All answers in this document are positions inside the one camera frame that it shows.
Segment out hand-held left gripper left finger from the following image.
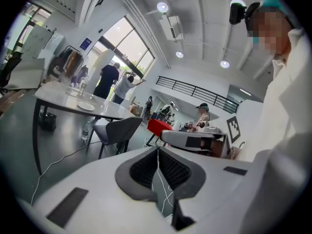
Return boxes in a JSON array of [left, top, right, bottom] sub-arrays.
[[33, 146, 176, 234]]

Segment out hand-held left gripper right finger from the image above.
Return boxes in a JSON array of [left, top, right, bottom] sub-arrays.
[[157, 146, 266, 231]]

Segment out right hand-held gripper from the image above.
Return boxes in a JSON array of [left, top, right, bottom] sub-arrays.
[[160, 115, 242, 159]]

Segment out white round plate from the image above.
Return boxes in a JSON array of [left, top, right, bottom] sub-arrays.
[[77, 101, 96, 112]]

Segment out person's right hand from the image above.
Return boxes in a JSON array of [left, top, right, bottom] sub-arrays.
[[230, 142, 245, 160]]

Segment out red box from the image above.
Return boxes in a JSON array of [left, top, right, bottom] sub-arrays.
[[147, 118, 173, 138]]

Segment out black metal railing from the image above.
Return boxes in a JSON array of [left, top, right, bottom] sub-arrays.
[[155, 76, 240, 114]]

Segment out small plastic water bottle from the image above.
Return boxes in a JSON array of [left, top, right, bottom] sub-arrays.
[[81, 121, 91, 141]]

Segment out blue chair seat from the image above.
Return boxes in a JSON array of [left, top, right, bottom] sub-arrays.
[[86, 117, 144, 160]]

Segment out black bag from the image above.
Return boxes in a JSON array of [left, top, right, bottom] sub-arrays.
[[38, 110, 58, 132]]

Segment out white standing panel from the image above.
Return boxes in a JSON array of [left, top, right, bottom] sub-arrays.
[[88, 49, 116, 95]]

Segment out large arched window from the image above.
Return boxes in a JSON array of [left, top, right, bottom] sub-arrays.
[[96, 15, 156, 82]]

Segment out person's white shirt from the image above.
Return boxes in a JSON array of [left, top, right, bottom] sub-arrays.
[[237, 28, 312, 167]]

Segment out white ceiling air conditioner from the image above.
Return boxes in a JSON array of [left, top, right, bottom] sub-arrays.
[[159, 15, 184, 41]]

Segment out clothes rack with garments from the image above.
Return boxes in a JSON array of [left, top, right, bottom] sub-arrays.
[[47, 45, 90, 88]]

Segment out brown wooden boards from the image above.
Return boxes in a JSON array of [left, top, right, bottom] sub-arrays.
[[0, 89, 30, 117]]

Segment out white foam board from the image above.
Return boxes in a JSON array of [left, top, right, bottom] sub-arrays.
[[7, 57, 46, 90]]

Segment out person's head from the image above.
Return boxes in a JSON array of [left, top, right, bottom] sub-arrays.
[[246, 5, 297, 59]]

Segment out black office chair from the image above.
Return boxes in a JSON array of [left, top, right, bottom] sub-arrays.
[[0, 51, 24, 89]]

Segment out whiteboard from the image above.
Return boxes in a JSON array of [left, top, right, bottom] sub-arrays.
[[20, 24, 54, 59]]

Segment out teal cap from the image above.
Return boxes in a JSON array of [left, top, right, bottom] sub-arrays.
[[258, 0, 294, 18]]

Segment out white floor cable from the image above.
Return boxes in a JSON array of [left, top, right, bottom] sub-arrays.
[[30, 140, 103, 206]]

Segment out blue wall sign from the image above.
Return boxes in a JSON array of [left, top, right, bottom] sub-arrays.
[[79, 37, 92, 51]]

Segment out black head-mounted camera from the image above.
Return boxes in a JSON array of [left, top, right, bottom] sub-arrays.
[[229, 1, 262, 25]]

